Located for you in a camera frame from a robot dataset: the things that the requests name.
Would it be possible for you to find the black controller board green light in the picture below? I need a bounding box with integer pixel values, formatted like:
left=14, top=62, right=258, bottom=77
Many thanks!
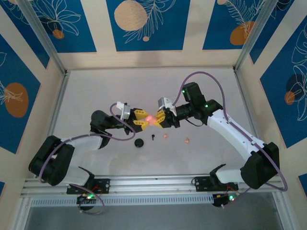
left=212, top=192, right=240, bottom=209
left=76, top=193, right=97, bottom=211

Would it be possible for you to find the aluminium side table rail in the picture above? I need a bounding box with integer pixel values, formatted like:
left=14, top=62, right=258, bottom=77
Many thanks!
left=47, top=70, right=71, bottom=142
left=234, top=68, right=264, bottom=144

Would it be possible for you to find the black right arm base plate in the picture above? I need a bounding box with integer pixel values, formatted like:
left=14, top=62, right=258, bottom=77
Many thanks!
left=193, top=176, right=239, bottom=192

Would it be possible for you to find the aluminium frame post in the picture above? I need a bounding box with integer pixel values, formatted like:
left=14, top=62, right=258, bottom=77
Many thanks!
left=234, top=0, right=276, bottom=72
left=17, top=0, right=68, bottom=76

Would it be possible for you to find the aluminium front frame rail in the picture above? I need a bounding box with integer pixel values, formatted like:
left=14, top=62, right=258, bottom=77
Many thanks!
left=20, top=174, right=286, bottom=198

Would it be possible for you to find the grey slotted cable tray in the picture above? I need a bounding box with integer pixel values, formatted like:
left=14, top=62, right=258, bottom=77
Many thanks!
left=30, top=193, right=214, bottom=207

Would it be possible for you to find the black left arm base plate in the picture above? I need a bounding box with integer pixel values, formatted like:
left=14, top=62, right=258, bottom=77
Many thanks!
left=66, top=177, right=111, bottom=195

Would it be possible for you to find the aluminium frame leg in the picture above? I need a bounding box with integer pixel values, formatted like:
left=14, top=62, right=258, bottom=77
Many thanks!
left=13, top=197, right=33, bottom=230
left=272, top=191, right=295, bottom=230

